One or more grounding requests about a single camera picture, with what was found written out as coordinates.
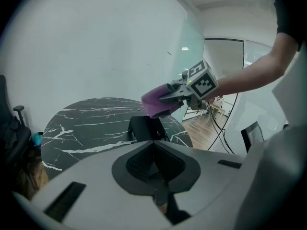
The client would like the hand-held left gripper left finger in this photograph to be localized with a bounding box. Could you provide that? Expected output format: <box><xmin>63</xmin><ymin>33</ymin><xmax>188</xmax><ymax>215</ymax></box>
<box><xmin>14</xmin><ymin>139</ymin><xmax>174</xmax><ymax>230</ymax></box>

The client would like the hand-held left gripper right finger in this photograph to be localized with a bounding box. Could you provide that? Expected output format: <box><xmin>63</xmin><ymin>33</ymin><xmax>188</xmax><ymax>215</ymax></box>
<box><xmin>153</xmin><ymin>139</ymin><xmax>250</xmax><ymax>217</ymax></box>

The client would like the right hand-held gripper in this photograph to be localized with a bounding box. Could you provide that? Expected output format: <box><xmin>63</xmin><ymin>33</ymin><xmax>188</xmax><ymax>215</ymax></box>
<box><xmin>158</xmin><ymin>58</ymin><xmax>219</xmax><ymax>110</ymax></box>

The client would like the purple cloth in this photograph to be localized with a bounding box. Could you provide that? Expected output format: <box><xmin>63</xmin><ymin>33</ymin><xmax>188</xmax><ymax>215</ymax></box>
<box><xmin>141</xmin><ymin>84</ymin><xmax>182</xmax><ymax>119</ymax></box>

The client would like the person's right forearm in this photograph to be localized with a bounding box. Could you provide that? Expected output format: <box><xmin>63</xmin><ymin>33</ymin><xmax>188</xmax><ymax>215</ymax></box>
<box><xmin>211</xmin><ymin>31</ymin><xmax>298</xmax><ymax>101</ymax></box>

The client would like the frosted glass door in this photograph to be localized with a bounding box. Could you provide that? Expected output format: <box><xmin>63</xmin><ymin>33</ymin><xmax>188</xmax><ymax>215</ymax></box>
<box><xmin>167</xmin><ymin>13</ymin><xmax>207</xmax><ymax>123</ymax></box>

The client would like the round black marble table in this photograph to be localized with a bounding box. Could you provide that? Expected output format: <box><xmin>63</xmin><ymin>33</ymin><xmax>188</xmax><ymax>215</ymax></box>
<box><xmin>40</xmin><ymin>97</ymin><xmax>194</xmax><ymax>181</ymax></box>

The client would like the teal plush toy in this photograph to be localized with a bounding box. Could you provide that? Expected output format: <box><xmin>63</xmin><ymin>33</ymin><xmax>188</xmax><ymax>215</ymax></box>
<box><xmin>32</xmin><ymin>132</ymin><xmax>44</xmax><ymax>146</ymax></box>

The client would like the black office chair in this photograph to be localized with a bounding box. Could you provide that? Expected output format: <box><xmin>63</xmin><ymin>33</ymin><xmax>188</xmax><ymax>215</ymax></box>
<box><xmin>0</xmin><ymin>75</ymin><xmax>32</xmax><ymax>165</ymax></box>

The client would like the person's black clothing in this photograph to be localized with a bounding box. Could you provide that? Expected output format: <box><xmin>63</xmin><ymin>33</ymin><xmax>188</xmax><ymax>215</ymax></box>
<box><xmin>273</xmin><ymin>0</ymin><xmax>306</xmax><ymax>53</ymax></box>

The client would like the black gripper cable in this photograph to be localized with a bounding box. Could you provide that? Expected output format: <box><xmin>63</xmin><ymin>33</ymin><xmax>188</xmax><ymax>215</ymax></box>
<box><xmin>207</xmin><ymin>90</ymin><xmax>241</xmax><ymax>154</ymax></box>

